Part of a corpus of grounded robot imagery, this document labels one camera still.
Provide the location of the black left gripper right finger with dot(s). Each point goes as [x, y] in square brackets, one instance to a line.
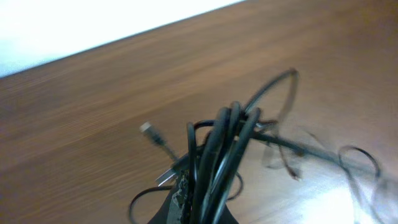
[227, 217]

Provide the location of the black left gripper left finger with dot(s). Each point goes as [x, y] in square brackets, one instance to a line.
[177, 206]

